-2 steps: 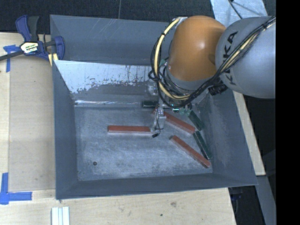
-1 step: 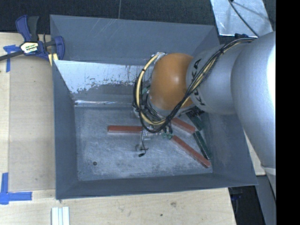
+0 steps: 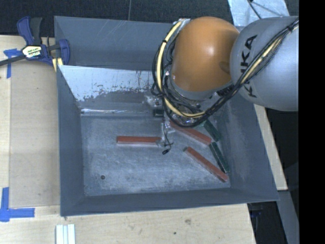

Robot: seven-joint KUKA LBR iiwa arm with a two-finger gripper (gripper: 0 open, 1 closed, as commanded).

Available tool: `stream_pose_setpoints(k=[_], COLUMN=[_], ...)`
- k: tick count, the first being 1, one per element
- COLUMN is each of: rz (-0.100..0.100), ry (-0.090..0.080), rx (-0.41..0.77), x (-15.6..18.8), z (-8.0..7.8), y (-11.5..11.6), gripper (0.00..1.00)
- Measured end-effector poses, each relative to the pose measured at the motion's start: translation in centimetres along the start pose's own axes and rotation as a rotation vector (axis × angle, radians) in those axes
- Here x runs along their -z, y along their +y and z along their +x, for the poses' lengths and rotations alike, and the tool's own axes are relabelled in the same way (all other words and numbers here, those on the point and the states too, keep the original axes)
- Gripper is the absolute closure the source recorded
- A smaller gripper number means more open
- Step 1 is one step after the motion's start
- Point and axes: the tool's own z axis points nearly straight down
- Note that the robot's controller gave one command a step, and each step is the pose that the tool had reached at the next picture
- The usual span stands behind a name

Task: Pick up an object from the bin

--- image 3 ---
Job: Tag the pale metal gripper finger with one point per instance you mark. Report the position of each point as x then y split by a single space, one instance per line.
163 132
171 134

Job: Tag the red-brown flat block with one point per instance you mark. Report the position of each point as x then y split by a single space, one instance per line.
207 164
195 134
137 139

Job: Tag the dark green flat block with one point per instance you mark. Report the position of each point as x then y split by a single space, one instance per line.
220 158
212 131

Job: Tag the grey metal bin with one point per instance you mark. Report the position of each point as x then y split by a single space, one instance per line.
127 166

